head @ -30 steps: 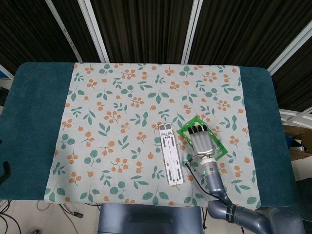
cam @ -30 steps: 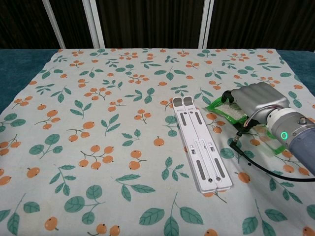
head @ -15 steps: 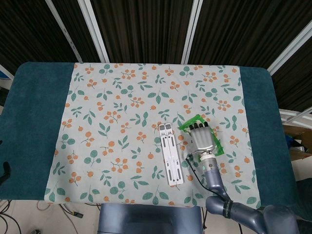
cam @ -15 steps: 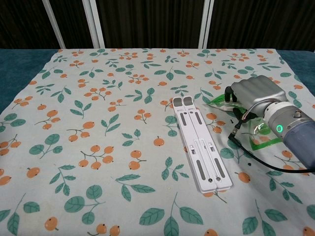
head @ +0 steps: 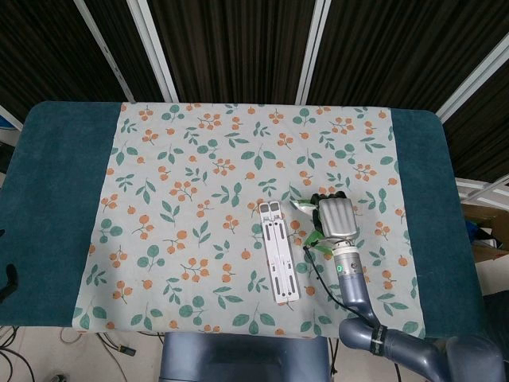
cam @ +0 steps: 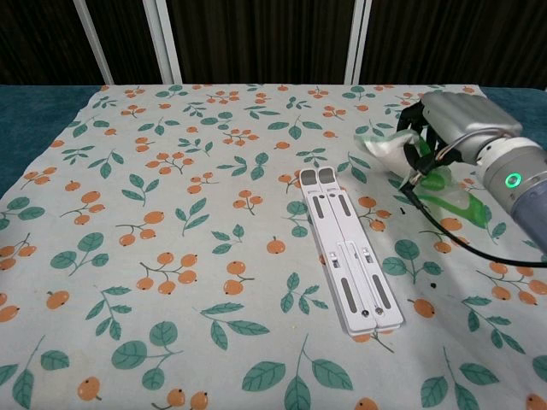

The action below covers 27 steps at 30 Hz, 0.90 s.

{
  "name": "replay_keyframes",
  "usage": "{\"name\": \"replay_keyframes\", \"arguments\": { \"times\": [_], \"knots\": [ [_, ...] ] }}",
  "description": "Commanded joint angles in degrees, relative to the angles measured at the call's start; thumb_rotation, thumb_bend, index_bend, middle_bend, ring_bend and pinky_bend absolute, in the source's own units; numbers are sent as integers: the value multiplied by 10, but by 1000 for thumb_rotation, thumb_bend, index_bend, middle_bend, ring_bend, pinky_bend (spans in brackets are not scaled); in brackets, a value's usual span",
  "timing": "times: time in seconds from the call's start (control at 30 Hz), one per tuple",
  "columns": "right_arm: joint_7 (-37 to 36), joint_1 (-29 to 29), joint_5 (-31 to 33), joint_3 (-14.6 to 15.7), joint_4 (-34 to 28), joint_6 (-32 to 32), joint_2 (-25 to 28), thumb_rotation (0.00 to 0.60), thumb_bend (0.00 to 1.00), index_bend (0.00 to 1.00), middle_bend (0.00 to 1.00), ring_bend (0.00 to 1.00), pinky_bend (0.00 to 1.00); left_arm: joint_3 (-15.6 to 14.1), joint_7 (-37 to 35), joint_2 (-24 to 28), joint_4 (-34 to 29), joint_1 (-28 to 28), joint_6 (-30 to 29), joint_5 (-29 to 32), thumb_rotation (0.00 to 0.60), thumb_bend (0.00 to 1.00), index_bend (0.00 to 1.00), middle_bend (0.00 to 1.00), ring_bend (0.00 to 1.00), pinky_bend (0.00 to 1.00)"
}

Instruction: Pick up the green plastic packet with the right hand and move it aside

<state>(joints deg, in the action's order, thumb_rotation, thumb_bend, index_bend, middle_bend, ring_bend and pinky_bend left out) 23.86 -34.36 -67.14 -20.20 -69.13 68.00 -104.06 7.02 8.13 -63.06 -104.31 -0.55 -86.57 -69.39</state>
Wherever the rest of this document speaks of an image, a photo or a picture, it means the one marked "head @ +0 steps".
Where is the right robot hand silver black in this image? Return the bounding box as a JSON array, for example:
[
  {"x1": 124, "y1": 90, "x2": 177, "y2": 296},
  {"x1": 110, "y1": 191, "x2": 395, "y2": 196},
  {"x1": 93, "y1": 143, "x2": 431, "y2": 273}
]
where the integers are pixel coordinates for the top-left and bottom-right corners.
[{"x1": 310, "y1": 191, "x2": 359, "y2": 244}]

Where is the left robot hand black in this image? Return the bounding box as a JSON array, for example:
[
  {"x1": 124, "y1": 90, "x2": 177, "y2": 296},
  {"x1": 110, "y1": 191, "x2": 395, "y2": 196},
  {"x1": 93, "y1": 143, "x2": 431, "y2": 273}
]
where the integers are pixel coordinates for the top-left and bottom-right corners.
[{"x1": 0, "y1": 228, "x2": 19, "y2": 305}]

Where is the green plastic packet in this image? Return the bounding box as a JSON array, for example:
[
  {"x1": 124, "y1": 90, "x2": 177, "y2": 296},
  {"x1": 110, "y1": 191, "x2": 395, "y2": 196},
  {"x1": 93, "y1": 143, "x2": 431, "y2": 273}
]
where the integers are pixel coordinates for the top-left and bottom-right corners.
[{"x1": 289, "y1": 197, "x2": 335, "y2": 259}]

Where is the white folding laptop stand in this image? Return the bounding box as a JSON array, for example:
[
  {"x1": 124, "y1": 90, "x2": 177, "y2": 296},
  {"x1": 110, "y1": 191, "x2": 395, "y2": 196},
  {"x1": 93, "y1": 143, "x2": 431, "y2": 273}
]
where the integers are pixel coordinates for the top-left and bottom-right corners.
[{"x1": 257, "y1": 201, "x2": 302, "y2": 306}]

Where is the teal table cover cloth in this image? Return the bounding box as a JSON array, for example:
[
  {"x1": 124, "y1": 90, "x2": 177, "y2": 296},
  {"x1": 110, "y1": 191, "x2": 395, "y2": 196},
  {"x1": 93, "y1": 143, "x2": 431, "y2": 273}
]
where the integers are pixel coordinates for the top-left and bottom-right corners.
[{"x1": 0, "y1": 99, "x2": 500, "y2": 361}]

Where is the floral printed tablecloth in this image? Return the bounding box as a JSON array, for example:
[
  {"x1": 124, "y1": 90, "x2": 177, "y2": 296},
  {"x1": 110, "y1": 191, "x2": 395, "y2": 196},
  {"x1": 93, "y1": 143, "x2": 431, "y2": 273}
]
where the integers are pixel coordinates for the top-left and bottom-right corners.
[{"x1": 71, "y1": 101, "x2": 427, "y2": 345}]

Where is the cardboard box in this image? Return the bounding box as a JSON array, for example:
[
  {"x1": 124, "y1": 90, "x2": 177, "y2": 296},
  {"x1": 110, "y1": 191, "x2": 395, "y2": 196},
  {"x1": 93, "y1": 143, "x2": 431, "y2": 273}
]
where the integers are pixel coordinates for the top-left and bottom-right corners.
[{"x1": 462, "y1": 203, "x2": 509, "y2": 264}]

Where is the black ribbed partition panel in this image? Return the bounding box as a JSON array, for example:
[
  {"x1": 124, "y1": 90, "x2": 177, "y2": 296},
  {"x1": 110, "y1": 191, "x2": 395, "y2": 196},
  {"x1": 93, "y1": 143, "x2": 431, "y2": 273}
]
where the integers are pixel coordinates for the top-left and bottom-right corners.
[
  {"x1": 441, "y1": 75, "x2": 509, "y2": 181},
  {"x1": 147, "y1": 0, "x2": 320, "y2": 106},
  {"x1": 306, "y1": 0, "x2": 509, "y2": 113},
  {"x1": 0, "y1": 0, "x2": 133, "y2": 124}
]

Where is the blue-grey robot torso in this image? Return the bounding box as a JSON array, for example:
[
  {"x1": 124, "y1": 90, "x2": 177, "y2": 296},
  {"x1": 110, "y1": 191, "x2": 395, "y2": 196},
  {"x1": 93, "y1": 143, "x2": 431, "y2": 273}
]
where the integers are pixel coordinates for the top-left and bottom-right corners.
[{"x1": 158, "y1": 331, "x2": 333, "y2": 382}]

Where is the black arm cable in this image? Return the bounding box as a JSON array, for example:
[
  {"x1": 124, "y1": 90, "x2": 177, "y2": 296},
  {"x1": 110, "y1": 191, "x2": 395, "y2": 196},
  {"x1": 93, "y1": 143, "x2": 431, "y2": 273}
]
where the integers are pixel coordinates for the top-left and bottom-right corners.
[{"x1": 302, "y1": 245, "x2": 370, "y2": 316}]

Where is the floor cable bundle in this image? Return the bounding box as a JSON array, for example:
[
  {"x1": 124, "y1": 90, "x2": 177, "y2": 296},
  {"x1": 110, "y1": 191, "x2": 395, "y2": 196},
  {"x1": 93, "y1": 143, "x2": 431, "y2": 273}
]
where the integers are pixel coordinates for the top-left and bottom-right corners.
[{"x1": 0, "y1": 325, "x2": 160, "y2": 382}]

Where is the white metal frame rail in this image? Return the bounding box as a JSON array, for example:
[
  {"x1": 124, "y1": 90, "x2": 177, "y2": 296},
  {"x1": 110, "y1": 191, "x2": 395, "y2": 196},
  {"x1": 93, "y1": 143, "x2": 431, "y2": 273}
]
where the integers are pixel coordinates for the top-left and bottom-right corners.
[{"x1": 454, "y1": 176, "x2": 509, "y2": 206}]

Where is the white aluminium partition post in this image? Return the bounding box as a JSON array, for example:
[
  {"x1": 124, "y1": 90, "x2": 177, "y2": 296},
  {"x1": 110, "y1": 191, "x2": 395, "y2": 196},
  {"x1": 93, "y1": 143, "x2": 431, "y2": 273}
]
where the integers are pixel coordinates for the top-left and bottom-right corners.
[
  {"x1": 126, "y1": 0, "x2": 179, "y2": 103},
  {"x1": 74, "y1": 0, "x2": 137, "y2": 103},
  {"x1": 295, "y1": 0, "x2": 333, "y2": 106},
  {"x1": 434, "y1": 34, "x2": 509, "y2": 123}
]

